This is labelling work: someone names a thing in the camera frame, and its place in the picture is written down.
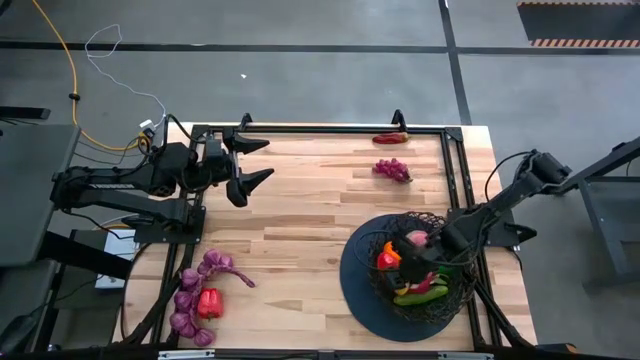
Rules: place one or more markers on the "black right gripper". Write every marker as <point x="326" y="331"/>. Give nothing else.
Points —
<point x="422" y="260"/>

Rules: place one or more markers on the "red bell pepper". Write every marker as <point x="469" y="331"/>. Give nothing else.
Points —
<point x="210" y="303"/>

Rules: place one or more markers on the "black mat with striped edge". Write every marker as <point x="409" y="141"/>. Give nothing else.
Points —
<point x="580" y="22"/>

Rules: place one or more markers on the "large purple grape bunch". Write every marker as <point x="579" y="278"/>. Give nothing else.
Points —
<point x="189" y="295"/>

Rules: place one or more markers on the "red chili pepper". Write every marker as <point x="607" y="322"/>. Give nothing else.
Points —
<point x="390" y="138"/>

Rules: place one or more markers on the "yellow power plug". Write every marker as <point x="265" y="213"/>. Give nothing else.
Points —
<point x="145" y="140"/>

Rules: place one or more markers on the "flat black bar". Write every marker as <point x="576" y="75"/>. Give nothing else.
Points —
<point x="25" y="113"/>

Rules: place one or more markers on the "orange fruit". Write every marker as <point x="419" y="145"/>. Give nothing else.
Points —
<point x="393" y="248"/>

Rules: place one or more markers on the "black side table frame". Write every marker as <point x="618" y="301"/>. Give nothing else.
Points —
<point x="610" y="210"/>

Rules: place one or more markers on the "black aluminium table frame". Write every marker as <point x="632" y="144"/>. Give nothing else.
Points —
<point x="320" y="129"/>

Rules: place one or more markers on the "black frame clamp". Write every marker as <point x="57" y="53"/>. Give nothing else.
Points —
<point x="398" y="119"/>
<point x="246" y="120"/>

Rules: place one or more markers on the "grey desk top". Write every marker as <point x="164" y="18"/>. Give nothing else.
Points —
<point x="30" y="195"/>

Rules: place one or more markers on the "white box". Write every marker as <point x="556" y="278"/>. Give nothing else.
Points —
<point x="117" y="250"/>

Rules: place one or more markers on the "green lime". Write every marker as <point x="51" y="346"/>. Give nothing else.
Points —
<point x="445" y="272"/>

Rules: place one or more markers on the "pink peach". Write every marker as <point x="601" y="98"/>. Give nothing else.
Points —
<point x="417" y="236"/>

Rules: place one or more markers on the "green cucumber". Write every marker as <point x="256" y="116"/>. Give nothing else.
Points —
<point x="420" y="297"/>

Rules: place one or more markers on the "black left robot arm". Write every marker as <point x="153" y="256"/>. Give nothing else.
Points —
<point x="125" y="177"/>

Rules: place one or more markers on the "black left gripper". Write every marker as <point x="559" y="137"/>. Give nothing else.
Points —
<point x="217" y="160"/>

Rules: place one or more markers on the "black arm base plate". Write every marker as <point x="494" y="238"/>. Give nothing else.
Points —
<point x="505" y="235"/>
<point x="150" y="232"/>

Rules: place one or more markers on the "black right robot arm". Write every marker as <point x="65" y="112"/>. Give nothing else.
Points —
<point x="510" y="200"/>

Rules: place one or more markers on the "small white charger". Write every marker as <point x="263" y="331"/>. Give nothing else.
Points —
<point x="147" y="124"/>

